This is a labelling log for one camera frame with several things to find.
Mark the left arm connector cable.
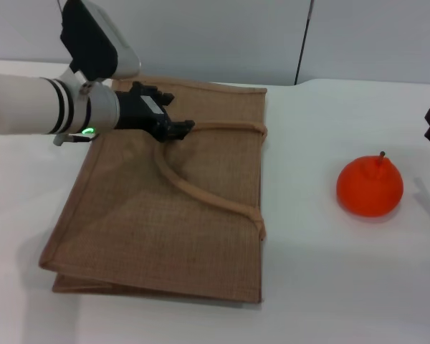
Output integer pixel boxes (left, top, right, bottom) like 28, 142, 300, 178
53, 131, 94, 147

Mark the orange fruit with stem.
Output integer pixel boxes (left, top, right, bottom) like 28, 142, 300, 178
335, 150, 405, 219

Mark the brown jute handbag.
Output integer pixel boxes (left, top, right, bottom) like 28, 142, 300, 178
38, 75, 269, 305

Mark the black white wrist camera box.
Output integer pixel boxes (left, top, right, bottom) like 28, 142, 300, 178
59, 0, 143, 82

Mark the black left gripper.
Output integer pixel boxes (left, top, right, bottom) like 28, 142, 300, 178
114, 81, 196, 143

